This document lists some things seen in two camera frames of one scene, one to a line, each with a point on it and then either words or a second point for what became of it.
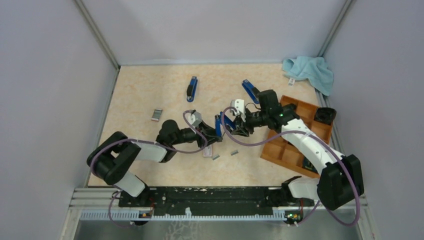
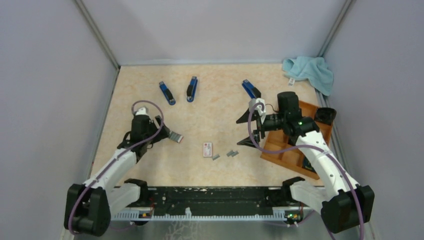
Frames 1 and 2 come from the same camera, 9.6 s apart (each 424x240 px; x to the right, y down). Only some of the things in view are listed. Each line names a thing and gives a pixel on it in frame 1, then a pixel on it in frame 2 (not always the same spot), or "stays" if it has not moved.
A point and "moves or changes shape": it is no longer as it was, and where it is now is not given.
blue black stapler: [221, 119] -> [167, 93]
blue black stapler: [190, 89] stays
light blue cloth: [315, 69] stays
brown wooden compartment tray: [286, 153] stays
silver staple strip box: [157, 114] moves or changes shape
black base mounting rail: [210, 201] stays
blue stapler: [252, 91] stays
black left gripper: [208, 132] -> [163, 133]
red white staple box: [207, 151] stays
